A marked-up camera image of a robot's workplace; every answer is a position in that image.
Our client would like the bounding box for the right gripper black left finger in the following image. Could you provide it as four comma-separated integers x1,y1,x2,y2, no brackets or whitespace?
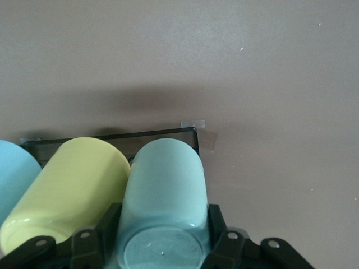
0,203,122,269

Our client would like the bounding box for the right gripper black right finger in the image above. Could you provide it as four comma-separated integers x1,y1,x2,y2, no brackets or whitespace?
206,203,312,269

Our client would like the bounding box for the mint green cup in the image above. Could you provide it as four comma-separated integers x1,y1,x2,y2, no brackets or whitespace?
115,139,210,269

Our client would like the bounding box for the light blue cup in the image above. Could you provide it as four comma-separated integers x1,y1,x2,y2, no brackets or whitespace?
0,139,43,225

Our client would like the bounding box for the yellow cup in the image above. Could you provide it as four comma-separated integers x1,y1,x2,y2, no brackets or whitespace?
0,136,132,256

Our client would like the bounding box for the brown tape piece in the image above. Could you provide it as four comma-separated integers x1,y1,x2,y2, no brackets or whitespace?
201,129,219,150

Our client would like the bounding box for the clear tape piece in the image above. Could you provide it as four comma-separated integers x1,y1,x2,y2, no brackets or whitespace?
180,120,206,129

